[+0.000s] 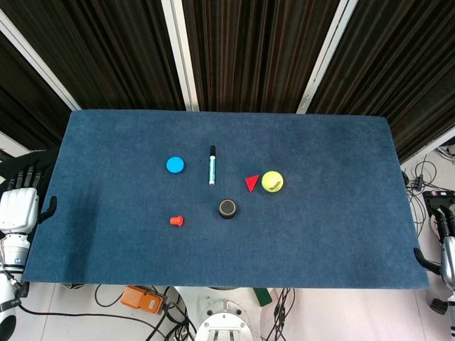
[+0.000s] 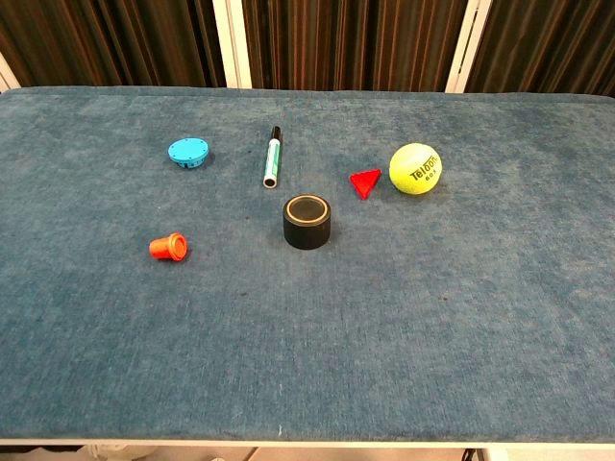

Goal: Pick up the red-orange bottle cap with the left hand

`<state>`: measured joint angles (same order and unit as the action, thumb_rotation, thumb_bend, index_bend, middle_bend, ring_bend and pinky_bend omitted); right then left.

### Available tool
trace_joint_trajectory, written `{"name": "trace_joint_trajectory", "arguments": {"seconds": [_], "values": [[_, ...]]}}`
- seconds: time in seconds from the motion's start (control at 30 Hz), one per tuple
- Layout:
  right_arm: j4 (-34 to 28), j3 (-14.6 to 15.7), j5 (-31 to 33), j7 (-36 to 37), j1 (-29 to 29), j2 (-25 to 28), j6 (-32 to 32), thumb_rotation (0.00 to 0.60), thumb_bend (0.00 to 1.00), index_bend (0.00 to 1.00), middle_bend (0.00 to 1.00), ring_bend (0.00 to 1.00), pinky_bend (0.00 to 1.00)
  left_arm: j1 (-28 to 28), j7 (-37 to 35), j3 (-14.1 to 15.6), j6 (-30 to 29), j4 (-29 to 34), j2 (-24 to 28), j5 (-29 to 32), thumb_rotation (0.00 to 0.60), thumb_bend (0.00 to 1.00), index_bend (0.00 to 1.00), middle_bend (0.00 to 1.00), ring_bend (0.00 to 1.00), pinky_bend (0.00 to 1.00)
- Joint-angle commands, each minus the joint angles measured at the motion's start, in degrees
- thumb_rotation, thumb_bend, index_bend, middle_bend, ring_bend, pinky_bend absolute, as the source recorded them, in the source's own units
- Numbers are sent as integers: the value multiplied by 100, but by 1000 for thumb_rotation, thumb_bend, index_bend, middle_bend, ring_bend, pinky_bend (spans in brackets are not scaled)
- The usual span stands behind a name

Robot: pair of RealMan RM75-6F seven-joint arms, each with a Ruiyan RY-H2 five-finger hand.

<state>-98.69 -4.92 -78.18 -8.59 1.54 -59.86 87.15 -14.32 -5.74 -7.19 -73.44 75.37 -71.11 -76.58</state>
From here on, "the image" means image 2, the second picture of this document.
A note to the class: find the black cylindrical container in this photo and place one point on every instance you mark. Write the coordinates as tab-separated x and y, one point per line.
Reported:
307	228

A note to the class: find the orange plastic cup piece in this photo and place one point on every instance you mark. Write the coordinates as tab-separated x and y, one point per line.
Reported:
165	247

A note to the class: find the red triangular block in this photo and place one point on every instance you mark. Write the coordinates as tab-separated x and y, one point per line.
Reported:
365	182

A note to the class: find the green white marker pen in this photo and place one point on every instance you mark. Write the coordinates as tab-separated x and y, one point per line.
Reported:
273	161

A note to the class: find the blue velvet table cloth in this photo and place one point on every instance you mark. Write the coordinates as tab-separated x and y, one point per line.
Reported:
307	336

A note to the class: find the yellow tennis ball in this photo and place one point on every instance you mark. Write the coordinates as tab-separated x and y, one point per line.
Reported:
415	168

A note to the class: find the blue round plastic disc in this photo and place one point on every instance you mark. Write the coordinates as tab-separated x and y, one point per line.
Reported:
187	151

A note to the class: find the dark brown striped curtain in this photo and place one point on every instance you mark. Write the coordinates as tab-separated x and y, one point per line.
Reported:
351	43

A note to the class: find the white vertical frame post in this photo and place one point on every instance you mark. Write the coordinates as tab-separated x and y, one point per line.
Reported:
463	45
7	77
233	43

